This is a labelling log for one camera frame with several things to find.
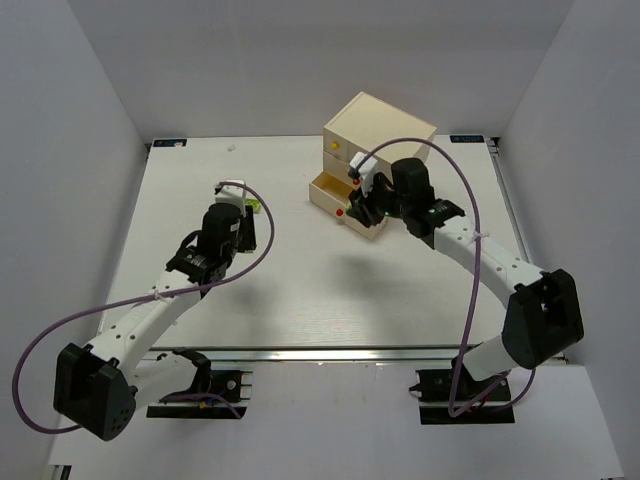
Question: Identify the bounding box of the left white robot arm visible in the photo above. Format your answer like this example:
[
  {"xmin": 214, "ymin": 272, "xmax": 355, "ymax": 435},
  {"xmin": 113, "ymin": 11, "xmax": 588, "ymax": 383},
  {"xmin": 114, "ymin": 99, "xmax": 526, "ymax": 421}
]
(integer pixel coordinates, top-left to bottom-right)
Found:
[{"xmin": 53, "ymin": 203, "xmax": 256, "ymax": 441}]

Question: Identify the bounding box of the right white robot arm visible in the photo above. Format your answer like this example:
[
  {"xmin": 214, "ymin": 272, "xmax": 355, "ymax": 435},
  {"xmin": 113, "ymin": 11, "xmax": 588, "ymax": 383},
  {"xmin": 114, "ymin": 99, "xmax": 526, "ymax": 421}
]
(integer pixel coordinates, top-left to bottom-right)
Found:
[{"xmin": 347, "ymin": 152, "xmax": 584, "ymax": 382}]

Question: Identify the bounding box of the aluminium front rail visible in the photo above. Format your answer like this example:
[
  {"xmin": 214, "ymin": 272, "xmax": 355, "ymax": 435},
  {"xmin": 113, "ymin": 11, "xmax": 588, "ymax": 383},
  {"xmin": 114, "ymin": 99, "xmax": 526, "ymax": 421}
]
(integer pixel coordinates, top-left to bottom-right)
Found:
[{"xmin": 89, "ymin": 344, "xmax": 569, "ymax": 364}]

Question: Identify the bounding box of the blue label sticker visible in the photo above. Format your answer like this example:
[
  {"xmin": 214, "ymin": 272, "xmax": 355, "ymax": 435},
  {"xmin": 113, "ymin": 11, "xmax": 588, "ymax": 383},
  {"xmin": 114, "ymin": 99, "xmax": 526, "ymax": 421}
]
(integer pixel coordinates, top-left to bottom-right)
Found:
[
  {"xmin": 449, "ymin": 135, "xmax": 485, "ymax": 144},
  {"xmin": 152, "ymin": 139, "xmax": 187, "ymax": 148}
]

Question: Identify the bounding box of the cream drawer cabinet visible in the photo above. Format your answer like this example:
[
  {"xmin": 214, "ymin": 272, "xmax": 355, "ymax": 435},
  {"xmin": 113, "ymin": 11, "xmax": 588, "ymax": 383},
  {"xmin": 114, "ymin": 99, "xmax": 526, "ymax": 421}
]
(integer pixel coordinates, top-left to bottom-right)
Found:
[{"xmin": 320, "ymin": 90, "xmax": 438, "ymax": 201}]

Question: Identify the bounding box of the red knob drawer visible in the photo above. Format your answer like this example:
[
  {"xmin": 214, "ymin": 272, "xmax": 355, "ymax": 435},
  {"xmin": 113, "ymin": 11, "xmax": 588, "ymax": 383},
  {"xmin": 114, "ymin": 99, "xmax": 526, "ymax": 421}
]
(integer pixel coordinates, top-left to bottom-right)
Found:
[{"xmin": 309, "ymin": 172, "xmax": 387, "ymax": 240}]

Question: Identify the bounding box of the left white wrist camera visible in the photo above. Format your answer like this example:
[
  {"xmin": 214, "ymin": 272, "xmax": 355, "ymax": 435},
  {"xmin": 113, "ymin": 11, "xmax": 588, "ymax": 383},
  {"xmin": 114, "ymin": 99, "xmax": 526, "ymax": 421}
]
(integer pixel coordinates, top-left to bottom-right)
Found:
[{"xmin": 214, "ymin": 180, "xmax": 246, "ymax": 215}]

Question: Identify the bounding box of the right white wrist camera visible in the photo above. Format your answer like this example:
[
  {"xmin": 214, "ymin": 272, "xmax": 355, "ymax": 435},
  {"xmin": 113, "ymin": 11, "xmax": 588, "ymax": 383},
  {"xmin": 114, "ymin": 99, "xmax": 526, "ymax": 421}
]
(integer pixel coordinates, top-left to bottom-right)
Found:
[{"xmin": 348, "ymin": 152, "xmax": 379, "ymax": 197}]

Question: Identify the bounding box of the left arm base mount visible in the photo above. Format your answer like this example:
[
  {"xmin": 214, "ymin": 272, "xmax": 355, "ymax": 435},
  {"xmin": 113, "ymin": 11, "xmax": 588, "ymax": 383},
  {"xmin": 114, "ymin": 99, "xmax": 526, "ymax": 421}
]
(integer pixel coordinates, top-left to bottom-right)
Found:
[{"xmin": 146, "ymin": 364, "xmax": 253, "ymax": 420}]

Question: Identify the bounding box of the lime printed lego brick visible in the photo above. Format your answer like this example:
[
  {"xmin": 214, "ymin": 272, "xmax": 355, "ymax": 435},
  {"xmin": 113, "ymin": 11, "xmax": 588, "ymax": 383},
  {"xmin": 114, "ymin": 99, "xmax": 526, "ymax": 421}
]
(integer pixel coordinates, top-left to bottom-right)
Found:
[{"xmin": 245, "ymin": 199, "xmax": 261, "ymax": 214}]

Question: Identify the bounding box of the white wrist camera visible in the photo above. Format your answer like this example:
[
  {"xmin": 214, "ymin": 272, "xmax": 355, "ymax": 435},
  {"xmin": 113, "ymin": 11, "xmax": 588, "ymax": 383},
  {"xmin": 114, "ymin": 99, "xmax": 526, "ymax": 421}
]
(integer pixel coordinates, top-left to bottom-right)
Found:
[
  {"xmin": 214, "ymin": 180, "xmax": 246, "ymax": 215},
  {"xmin": 348, "ymin": 152, "xmax": 379, "ymax": 197}
]

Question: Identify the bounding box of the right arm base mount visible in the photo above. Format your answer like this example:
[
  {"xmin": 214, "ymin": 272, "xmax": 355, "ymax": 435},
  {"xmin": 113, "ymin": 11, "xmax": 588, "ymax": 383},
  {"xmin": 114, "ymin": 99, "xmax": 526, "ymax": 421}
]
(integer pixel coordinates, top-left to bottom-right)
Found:
[{"xmin": 408, "ymin": 367, "xmax": 516, "ymax": 426}]

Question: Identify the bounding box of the left blue label sticker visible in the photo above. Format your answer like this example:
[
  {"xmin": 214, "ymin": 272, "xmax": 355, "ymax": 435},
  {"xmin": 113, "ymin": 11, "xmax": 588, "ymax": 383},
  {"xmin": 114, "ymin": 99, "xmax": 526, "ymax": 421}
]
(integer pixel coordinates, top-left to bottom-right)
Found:
[{"xmin": 152, "ymin": 139, "xmax": 187, "ymax": 148}]

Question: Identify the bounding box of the aluminium rail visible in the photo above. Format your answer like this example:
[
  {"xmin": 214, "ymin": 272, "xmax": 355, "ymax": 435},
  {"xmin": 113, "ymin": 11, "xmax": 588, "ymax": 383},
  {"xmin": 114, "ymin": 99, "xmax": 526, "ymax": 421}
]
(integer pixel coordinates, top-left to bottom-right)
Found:
[
  {"xmin": 89, "ymin": 344, "xmax": 569, "ymax": 364},
  {"xmin": 487, "ymin": 135, "xmax": 560, "ymax": 346}
]

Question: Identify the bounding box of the right blue label sticker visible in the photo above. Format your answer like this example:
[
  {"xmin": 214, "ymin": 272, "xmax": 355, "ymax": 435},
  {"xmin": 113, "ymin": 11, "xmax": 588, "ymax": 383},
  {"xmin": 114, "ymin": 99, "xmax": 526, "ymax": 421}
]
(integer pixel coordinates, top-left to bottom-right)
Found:
[{"xmin": 449, "ymin": 135, "xmax": 485, "ymax": 144}]

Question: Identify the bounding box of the aluminium right rail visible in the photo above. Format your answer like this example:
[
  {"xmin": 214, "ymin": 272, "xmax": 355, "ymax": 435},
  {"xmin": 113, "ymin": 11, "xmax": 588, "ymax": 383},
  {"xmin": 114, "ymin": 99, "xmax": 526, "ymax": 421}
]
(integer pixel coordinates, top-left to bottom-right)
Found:
[{"xmin": 487, "ymin": 135, "xmax": 560, "ymax": 346}]

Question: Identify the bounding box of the yellow knob drawer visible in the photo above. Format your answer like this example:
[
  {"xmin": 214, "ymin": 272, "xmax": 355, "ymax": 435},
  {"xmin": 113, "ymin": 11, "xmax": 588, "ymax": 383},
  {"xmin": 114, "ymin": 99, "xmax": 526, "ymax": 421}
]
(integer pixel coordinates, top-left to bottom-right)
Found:
[{"xmin": 323, "ymin": 126, "xmax": 350, "ymax": 163}]

